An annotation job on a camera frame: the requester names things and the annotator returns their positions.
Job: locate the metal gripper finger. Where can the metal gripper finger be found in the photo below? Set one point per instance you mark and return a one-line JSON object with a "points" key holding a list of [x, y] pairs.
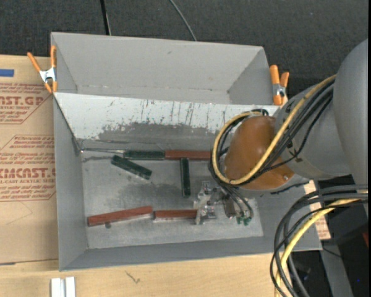
{"points": [[207, 190], [207, 211]]}

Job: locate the dark green flat block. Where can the dark green flat block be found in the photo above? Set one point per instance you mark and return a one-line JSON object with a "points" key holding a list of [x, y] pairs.
{"points": [[143, 155], [131, 166], [185, 178]]}

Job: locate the red-brown flat block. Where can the red-brown flat block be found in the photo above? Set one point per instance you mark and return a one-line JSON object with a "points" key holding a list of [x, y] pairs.
{"points": [[188, 155], [120, 216], [174, 214]]}

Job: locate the grey metal bin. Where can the grey metal bin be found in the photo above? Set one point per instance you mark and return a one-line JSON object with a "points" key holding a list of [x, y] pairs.
{"points": [[160, 67]]}

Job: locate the brown cardboard board red print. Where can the brown cardboard board red print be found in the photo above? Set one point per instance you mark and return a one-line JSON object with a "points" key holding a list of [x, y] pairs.
{"points": [[24, 196]]}

